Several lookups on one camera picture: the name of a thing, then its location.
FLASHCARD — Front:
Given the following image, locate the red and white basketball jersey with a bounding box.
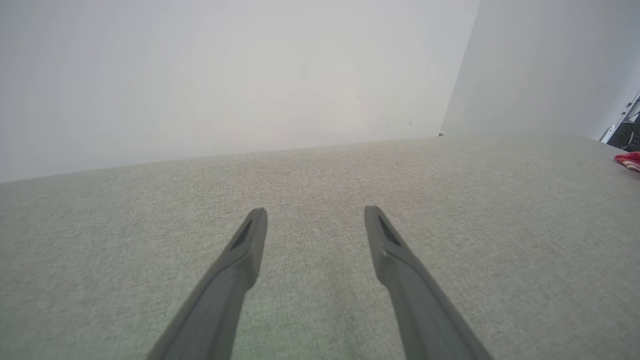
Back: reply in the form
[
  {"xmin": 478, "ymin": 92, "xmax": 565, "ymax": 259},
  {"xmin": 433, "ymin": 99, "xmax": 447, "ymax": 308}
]
[{"xmin": 614, "ymin": 151, "xmax": 640, "ymax": 173}]

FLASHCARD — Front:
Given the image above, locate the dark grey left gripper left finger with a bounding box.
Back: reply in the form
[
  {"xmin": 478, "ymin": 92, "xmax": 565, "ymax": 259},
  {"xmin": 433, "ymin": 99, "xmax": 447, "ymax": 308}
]
[{"xmin": 145, "ymin": 207, "xmax": 269, "ymax": 360}]

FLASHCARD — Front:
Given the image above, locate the metal rack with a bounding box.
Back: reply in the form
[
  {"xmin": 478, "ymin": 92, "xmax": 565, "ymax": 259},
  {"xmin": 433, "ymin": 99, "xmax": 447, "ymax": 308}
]
[{"xmin": 599, "ymin": 89, "xmax": 640, "ymax": 153}]

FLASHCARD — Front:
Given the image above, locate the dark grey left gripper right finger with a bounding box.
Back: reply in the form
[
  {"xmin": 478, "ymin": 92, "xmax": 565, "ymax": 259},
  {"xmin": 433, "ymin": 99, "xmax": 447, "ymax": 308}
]
[{"xmin": 363, "ymin": 205, "xmax": 495, "ymax": 360}]

